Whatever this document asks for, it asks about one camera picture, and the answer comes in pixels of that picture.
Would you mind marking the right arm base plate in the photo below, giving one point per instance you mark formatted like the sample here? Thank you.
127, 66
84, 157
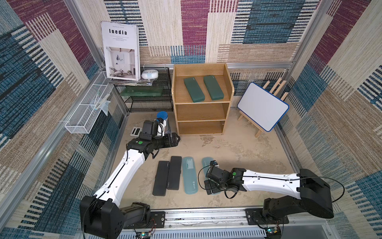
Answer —
255, 217

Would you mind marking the white board blue frame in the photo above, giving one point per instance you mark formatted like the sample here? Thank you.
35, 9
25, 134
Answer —
262, 107

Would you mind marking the black pencil case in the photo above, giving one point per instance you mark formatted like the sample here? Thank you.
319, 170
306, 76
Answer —
173, 181
160, 184

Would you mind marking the black pencil case left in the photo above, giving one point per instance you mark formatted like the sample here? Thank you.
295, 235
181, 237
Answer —
160, 184

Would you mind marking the wooden three-tier shelf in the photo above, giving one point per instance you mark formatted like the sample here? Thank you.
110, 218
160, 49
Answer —
208, 116

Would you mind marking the dark green pencil case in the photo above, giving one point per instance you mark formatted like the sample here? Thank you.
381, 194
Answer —
213, 88
194, 90

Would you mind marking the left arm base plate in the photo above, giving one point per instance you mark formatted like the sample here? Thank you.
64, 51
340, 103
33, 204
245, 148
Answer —
155, 220

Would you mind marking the white round device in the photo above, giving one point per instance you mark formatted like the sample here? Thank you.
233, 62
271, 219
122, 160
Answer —
150, 74

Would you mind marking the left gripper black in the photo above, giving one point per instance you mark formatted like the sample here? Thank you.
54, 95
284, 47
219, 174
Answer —
169, 144

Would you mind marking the green cutting mat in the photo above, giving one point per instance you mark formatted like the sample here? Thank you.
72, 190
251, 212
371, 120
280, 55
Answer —
141, 91

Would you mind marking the white wire basket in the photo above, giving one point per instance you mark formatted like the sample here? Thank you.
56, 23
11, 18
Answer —
86, 113

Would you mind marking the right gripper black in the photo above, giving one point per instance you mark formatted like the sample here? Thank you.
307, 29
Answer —
209, 183

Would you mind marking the light teal pencil case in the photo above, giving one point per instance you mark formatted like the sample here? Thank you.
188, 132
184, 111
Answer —
206, 163
189, 176

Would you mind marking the white calculator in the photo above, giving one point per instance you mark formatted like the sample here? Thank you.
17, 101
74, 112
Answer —
135, 132

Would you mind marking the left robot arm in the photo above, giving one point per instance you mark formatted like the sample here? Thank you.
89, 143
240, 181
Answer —
100, 213

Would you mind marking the black wire rack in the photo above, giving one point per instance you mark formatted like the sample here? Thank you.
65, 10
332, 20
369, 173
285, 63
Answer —
150, 104

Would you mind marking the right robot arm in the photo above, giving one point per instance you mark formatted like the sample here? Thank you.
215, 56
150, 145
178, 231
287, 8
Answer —
302, 192

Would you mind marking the wooden easel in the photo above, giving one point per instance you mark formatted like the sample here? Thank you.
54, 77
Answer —
275, 91

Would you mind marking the blue-lid pencil canister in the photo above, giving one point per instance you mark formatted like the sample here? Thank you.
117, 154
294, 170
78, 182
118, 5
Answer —
164, 115

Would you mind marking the Inedia magazine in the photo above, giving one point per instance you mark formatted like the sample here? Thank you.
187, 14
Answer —
121, 51

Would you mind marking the black pencil case right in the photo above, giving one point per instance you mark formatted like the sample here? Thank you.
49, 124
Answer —
173, 181

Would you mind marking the aluminium front rail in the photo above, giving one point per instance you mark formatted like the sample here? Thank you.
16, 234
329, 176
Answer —
231, 223

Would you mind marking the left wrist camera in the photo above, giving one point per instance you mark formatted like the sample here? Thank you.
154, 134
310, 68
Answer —
162, 123

